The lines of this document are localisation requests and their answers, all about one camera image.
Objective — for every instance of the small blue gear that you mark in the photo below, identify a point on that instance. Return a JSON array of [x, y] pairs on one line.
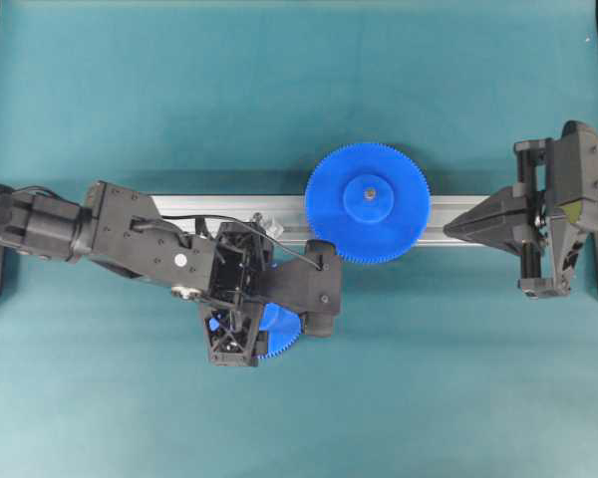
[[283, 328]]

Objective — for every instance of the metal shaft in large gear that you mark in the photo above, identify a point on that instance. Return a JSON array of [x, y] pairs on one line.
[[370, 193]]

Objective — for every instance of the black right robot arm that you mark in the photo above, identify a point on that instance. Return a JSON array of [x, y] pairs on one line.
[[545, 217]]

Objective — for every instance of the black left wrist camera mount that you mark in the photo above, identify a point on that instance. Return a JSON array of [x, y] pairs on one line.
[[309, 286]]

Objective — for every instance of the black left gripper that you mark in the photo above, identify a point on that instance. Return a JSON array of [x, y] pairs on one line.
[[127, 235]]

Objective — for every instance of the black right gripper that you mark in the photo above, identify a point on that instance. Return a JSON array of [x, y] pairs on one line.
[[530, 154]]

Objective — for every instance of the large blue gear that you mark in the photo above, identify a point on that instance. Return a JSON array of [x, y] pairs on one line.
[[368, 231]]

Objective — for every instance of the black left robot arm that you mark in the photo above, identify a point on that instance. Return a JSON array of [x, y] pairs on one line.
[[35, 221]]

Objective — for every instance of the aluminium extrusion rail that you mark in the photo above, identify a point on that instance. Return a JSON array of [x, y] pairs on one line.
[[289, 211]]

